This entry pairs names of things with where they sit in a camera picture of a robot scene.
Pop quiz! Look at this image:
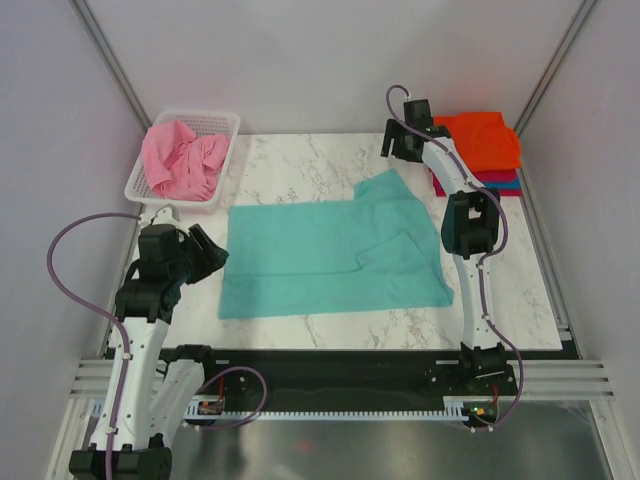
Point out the teal t shirt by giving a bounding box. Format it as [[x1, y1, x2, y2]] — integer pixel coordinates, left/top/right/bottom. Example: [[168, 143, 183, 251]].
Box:
[[219, 169, 454, 319]]

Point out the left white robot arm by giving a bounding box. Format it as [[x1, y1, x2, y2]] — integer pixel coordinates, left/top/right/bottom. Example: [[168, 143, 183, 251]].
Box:
[[69, 224, 228, 479]]

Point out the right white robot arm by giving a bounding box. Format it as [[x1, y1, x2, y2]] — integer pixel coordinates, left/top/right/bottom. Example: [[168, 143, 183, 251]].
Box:
[[381, 95, 518, 395]]

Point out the bottom magenta folded t shirt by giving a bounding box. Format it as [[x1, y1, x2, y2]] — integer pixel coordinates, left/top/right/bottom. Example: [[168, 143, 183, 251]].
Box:
[[432, 178, 522, 197]]

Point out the orange folded t shirt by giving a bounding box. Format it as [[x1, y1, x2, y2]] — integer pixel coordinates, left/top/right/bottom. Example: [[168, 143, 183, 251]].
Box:
[[434, 112, 521, 172]]

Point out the pink t shirt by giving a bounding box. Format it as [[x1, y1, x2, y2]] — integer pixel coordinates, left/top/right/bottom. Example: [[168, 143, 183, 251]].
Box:
[[141, 120, 230, 202]]

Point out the blue folded t shirt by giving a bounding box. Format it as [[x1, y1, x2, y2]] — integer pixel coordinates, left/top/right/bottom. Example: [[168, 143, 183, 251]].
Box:
[[485, 180, 521, 196]]

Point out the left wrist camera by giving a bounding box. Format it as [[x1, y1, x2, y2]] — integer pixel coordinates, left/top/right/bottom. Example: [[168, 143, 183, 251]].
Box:
[[138, 204, 180, 228]]

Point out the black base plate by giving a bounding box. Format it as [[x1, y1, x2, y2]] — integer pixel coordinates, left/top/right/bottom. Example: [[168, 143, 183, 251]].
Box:
[[169, 347, 521, 414]]

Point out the white slotted cable duct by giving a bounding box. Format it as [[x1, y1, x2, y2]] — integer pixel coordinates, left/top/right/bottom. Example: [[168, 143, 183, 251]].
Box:
[[184, 399, 499, 422]]

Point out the right aluminium frame post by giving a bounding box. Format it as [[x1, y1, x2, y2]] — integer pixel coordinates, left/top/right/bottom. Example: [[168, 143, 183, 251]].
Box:
[[512, 0, 600, 136]]

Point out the aluminium frame post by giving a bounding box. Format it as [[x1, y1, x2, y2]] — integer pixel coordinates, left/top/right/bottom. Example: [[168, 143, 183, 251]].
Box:
[[512, 0, 600, 136], [67, 0, 152, 131]]

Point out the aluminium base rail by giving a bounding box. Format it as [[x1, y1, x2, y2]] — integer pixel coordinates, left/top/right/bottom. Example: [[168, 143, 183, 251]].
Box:
[[69, 359, 614, 400]]

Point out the left aluminium frame post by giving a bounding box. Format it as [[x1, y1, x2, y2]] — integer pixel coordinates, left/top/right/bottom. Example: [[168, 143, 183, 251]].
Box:
[[67, 0, 152, 131]]

